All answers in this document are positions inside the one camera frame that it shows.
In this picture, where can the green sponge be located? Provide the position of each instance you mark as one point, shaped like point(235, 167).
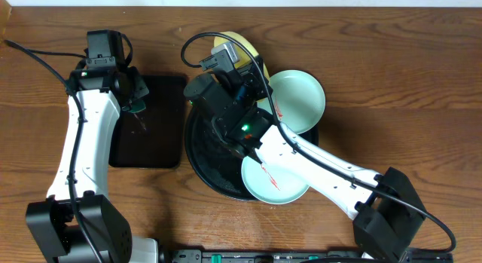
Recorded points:
point(134, 106)

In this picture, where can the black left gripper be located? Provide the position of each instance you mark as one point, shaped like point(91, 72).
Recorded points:
point(135, 79)

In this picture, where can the rectangular black tray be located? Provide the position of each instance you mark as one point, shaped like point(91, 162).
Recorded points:
point(152, 138)

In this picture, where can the light green plate with stain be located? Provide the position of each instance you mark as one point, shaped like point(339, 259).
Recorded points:
point(271, 184)

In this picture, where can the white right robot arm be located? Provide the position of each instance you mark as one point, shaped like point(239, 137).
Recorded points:
point(385, 209)

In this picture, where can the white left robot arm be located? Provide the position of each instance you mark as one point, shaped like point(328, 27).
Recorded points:
point(77, 222)

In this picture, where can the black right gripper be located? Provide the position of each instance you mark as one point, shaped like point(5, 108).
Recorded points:
point(252, 74)

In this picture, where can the round black tray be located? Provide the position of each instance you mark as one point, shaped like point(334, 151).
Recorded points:
point(213, 163)

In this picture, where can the yellow plate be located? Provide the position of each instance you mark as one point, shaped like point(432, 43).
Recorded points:
point(245, 60)

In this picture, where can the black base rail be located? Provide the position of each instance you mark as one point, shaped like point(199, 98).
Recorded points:
point(200, 256)

